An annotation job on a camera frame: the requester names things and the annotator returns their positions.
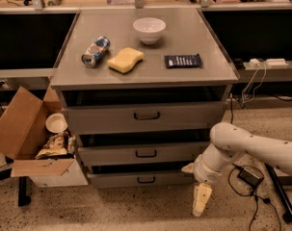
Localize grey middle drawer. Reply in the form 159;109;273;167
78;141;209;167

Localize grey top drawer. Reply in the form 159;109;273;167
63;101;225;135

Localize crumpled snack bag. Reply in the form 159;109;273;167
35;131;76;160

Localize white plug adapter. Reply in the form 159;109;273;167
250;59;260;66

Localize white cables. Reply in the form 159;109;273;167
240;63;269;109

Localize black power cable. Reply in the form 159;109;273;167
227;93;283;231

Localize white power strip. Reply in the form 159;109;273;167
266;59;288;69

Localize black power adapter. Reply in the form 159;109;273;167
237;168;263;189

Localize black stand leg left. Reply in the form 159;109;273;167
0;157;31;207

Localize brown cardboard box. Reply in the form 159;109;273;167
0;87;74;177

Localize grey bottom drawer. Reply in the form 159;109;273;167
88;170;195;189

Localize grey drawer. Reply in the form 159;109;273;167
63;101;225;135
78;141;209;167
88;170;195;189

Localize white bowl on cabinet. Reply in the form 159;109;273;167
133;17;166;44

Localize white bowl in box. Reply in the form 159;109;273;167
45;113;67;134

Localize grey drawer cabinet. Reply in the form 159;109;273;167
49;7;240;190

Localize yellow sponge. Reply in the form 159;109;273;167
107;47;144;74

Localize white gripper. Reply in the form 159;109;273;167
181;154;222;217

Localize dark blue snack packet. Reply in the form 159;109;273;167
164;54;202;68

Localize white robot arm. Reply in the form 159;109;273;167
181;122;292;217

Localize blue crushed soda can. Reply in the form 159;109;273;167
81;37;110;67

